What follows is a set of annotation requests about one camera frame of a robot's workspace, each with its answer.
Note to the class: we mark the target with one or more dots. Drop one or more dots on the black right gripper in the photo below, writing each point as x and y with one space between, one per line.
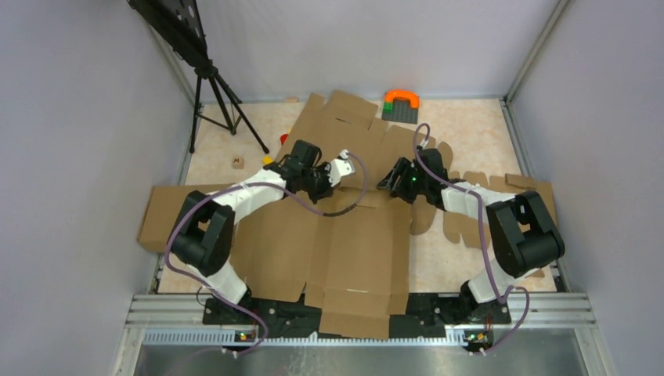
402 168

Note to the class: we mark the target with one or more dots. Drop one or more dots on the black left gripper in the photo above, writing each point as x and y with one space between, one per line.
328 189

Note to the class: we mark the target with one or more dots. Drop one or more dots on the large cardboard box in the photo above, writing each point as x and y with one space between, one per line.
349 257

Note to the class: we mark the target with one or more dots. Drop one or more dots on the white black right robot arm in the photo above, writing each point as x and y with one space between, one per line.
524 235

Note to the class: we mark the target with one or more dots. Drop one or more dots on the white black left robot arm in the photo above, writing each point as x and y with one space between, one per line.
200 242

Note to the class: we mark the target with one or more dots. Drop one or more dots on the folded brown cardboard box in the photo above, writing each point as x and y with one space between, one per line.
162 213

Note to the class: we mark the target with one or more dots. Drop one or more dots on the small wooden letter cube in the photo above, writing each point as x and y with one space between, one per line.
237 162

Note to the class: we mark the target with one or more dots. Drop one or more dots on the flat cardboard blank underneath left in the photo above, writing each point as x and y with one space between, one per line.
344 121

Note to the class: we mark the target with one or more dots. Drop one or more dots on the orange green grey toy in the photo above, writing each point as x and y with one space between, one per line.
401 106

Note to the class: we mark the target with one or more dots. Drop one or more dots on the flat cardboard blank at right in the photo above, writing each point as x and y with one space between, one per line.
461 229

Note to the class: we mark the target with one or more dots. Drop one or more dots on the black tripod stand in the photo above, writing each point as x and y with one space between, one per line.
179 24

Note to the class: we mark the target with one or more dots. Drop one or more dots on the aluminium frame rail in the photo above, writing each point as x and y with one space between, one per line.
551 333

